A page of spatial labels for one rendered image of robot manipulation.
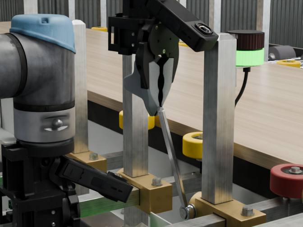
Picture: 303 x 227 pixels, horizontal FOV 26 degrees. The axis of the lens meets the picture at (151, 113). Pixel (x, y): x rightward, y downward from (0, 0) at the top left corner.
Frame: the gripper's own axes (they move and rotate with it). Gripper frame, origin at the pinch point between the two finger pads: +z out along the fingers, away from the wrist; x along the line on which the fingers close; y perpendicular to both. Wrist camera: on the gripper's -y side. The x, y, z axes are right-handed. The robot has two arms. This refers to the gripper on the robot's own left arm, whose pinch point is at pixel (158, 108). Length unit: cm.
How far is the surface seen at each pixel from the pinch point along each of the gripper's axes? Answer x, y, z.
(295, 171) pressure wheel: -15.8, -16.4, 10.6
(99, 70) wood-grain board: -74, 78, 14
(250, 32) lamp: -9.8, -9.8, -11.9
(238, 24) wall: -609, 332, 64
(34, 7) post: -33, 62, -9
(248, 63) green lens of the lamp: -8.0, -10.9, -7.4
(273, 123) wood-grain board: -45.3, 2.5, 12.0
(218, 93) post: -3.6, -8.4, -3.0
